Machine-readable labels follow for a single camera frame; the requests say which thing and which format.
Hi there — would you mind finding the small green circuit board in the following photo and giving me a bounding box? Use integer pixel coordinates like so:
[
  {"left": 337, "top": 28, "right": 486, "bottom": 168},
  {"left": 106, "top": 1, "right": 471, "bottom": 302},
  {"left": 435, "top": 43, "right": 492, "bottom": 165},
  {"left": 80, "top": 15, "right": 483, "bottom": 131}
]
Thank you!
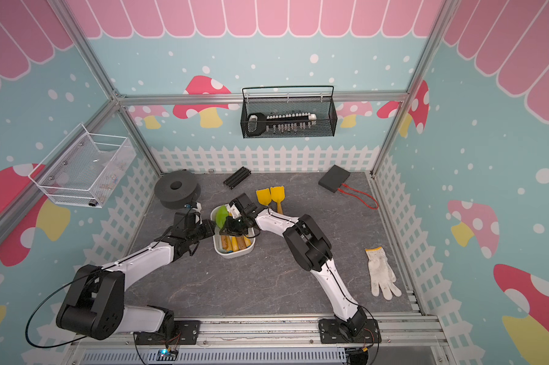
[{"left": 156, "top": 348, "right": 179, "bottom": 362}]

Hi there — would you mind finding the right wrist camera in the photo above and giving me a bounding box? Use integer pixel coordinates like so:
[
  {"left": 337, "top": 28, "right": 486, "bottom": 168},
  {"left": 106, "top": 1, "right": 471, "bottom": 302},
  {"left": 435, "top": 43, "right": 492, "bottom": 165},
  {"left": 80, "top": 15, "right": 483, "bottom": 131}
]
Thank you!
[{"left": 227, "top": 193, "right": 257, "bottom": 219}]

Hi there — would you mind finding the white plastic storage box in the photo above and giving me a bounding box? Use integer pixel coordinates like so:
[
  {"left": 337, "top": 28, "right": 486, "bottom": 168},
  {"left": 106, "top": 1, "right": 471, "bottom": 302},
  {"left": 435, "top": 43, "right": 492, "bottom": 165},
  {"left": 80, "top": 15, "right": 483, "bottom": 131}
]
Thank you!
[{"left": 211, "top": 205, "right": 256, "bottom": 259}]

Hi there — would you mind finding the red cable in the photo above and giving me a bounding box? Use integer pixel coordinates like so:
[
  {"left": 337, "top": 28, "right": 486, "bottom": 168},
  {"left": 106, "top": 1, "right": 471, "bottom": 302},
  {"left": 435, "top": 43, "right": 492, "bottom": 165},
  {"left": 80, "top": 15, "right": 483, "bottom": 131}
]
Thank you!
[{"left": 337, "top": 182, "right": 380, "bottom": 211}]

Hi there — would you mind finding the black mesh wall basket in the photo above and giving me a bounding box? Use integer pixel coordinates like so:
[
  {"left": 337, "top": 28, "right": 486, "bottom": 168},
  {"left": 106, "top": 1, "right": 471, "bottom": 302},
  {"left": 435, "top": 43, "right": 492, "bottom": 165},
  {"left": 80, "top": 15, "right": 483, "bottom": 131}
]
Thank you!
[{"left": 240, "top": 85, "right": 338, "bottom": 138}]

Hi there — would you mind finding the black ribbed bar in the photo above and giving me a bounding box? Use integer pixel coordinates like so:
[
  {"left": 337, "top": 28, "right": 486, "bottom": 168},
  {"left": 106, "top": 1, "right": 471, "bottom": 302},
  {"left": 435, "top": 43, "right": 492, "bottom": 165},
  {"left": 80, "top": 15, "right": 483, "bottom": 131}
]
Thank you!
[{"left": 224, "top": 167, "right": 252, "bottom": 189}]

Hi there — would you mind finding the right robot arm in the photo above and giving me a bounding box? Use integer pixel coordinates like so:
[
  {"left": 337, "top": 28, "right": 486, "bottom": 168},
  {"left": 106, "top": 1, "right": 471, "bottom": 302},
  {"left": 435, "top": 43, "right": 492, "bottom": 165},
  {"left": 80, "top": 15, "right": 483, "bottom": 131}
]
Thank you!
[{"left": 216, "top": 208, "right": 382, "bottom": 344}]

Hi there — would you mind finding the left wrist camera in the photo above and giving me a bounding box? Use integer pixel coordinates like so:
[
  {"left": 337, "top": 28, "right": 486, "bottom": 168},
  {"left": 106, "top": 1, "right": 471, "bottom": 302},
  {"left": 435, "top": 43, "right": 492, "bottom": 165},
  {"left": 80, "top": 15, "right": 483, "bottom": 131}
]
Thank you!
[{"left": 185, "top": 202, "right": 201, "bottom": 226}]

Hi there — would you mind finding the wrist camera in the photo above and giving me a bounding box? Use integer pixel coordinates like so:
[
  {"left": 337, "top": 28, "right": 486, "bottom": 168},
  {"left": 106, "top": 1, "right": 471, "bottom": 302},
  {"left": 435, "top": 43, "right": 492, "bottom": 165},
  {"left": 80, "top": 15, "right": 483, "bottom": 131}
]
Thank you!
[
  {"left": 227, "top": 193, "right": 257, "bottom": 219},
  {"left": 185, "top": 202, "right": 201, "bottom": 226}
]

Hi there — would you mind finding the yellow shovel blue tip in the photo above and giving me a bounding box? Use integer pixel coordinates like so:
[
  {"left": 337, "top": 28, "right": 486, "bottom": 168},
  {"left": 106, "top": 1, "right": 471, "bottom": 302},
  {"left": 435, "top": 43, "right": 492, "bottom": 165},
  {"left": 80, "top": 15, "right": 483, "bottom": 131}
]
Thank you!
[{"left": 270, "top": 186, "right": 285, "bottom": 214}]

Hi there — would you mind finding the grey slotted cable duct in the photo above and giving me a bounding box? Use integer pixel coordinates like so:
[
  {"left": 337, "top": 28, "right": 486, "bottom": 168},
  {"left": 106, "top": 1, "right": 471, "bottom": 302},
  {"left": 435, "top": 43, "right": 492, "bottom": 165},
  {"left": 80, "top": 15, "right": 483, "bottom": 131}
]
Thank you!
[{"left": 75, "top": 348, "right": 348, "bottom": 364}]

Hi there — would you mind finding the dark grey foam roll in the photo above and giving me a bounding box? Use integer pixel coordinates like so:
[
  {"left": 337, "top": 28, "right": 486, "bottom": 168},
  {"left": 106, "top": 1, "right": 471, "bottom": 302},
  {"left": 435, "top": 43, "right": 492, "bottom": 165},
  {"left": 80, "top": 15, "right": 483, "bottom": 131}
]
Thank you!
[{"left": 154, "top": 170, "right": 201, "bottom": 210}]

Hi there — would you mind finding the black socket bit holder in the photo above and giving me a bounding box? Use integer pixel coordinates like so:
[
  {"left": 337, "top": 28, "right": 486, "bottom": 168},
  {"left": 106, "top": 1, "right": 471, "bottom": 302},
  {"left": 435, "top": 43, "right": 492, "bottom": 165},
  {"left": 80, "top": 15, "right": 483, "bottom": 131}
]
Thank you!
[{"left": 246, "top": 113, "right": 317, "bottom": 137}]

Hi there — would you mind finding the green shovel wooden handle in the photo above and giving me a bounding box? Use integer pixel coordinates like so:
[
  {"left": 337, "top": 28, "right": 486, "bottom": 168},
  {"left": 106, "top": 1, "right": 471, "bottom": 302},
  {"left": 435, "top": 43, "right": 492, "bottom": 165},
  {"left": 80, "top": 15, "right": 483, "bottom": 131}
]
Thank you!
[{"left": 216, "top": 205, "right": 232, "bottom": 252}]

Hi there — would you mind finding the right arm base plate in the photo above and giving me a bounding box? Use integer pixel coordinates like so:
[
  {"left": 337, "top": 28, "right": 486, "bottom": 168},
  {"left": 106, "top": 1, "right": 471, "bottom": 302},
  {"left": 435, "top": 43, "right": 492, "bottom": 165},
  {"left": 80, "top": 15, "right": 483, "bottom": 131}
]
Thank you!
[{"left": 318, "top": 319, "right": 382, "bottom": 345}]

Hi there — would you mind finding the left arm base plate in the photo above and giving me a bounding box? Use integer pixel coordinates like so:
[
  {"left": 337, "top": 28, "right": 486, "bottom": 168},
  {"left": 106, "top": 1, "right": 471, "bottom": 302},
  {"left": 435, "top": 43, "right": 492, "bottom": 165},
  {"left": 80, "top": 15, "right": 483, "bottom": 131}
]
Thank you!
[{"left": 136, "top": 320, "right": 201, "bottom": 346}]

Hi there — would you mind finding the yellow shovel in box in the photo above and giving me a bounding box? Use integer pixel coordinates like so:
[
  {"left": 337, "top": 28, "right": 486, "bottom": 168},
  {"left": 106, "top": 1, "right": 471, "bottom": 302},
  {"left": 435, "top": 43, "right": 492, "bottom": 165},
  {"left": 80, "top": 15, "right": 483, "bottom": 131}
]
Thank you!
[{"left": 230, "top": 236, "right": 253, "bottom": 252}]

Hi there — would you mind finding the black flat box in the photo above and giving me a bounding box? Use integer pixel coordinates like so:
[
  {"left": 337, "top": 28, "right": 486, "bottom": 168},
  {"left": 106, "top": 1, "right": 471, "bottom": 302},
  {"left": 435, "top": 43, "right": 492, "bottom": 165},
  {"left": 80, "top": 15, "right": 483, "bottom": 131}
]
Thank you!
[{"left": 318, "top": 165, "right": 351, "bottom": 193}]

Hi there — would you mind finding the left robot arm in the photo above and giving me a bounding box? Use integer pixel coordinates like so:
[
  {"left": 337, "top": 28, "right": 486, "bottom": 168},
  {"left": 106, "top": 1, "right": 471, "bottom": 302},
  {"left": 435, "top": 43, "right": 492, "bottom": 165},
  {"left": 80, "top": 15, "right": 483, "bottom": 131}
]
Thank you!
[{"left": 55, "top": 207, "right": 216, "bottom": 342}]

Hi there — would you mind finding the white wire wall basket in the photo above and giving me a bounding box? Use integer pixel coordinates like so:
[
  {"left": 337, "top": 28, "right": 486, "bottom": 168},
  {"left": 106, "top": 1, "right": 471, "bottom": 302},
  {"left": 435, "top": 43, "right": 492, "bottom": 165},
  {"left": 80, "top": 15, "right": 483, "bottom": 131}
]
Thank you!
[{"left": 28, "top": 124, "right": 136, "bottom": 208}]

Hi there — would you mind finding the white work glove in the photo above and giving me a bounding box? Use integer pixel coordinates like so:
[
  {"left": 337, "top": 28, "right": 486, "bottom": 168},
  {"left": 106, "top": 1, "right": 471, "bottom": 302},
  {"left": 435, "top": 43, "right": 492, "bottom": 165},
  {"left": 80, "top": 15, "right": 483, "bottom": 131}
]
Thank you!
[{"left": 365, "top": 247, "right": 402, "bottom": 301}]

